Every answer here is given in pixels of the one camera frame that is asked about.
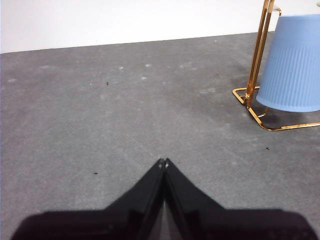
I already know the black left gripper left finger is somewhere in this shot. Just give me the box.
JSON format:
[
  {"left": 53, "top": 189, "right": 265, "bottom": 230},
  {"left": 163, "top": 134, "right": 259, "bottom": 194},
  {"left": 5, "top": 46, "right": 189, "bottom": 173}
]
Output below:
[{"left": 9, "top": 157, "right": 166, "bottom": 240}]

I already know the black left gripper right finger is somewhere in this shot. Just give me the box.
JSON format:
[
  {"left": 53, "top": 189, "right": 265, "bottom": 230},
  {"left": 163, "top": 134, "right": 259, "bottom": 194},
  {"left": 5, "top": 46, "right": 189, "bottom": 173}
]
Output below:
[{"left": 164, "top": 157, "right": 319, "bottom": 240}]

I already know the blue ribbed plastic cup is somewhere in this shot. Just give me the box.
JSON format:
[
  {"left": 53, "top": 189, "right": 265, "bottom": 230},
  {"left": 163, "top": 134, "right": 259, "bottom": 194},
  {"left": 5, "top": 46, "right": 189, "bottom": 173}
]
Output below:
[{"left": 255, "top": 14, "right": 320, "bottom": 113}]

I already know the gold wire cup rack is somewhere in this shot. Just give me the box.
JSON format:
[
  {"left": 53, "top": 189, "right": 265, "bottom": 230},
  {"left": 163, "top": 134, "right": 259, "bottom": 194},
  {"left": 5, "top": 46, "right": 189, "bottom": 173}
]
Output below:
[{"left": 231, "top": 0, "right": 320, "bottom": 132}]

